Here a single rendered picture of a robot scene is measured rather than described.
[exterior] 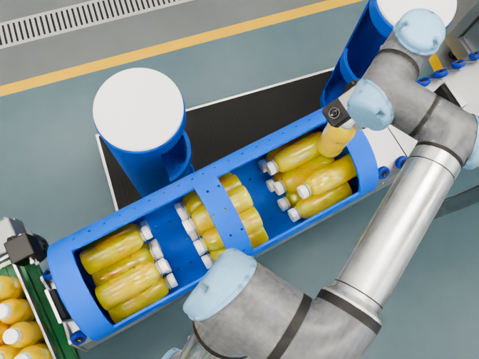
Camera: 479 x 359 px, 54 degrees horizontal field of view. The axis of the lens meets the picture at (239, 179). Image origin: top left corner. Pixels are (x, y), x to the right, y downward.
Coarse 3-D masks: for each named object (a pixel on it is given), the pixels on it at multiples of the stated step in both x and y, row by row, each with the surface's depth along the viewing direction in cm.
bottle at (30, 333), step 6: (18, 324) 127; (24, 324) 128; (30, 324) 130; (36, 324) 134; (18, 330) 125; (24, 330) 126; (30, 330) 128; (36, 330) 132; (24, 336) 125; (30, 336) 127; (36, 336) 132; (42, 336) 136; (18, 342) 125; (24, 342) 126; (30, 342) 128; (36, 342) 134
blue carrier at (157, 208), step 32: (288, 128) 132; (320, 128) 150; (224, 160) 129; (256, 160) 146; (352, 160) 126; (160, 192) 126; (224, 192) 120; (256, 192) 149; (352, 192) 144; (96, 224) 123; (160, 224) 143; (224, 224) 119; (288, 224) 142; (64, 256) 116; (192, 256) 142; (64, 288) 112; (192, 288) 127; (96, 320) 115; (128, 320) 120
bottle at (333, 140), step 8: (328, 128) 111; (336, 128) 108; (344, 128) 107; (352, 128) 107; (320, 136) 119; (328, 136) 112; (336, 136) 109; (344, 136) 109; (352, 136) 110; (320, 144) 120; (328, 144) 115; (336, 144) 113; (344, 144) 113; (320, 152) 122; (328, 152) 120; (336, 152) 119
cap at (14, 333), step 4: (12, 328) 123; (4, 332) 122; (8, 332) 122; (12, 332) 122; (16, 332) 123; (4, 336) 122; (8, 336) 122; (12, 336) 122; (16, 336) 122; (4, 340) 122; (8, 340) 122; (12, 340) 122; (16, 340) 123
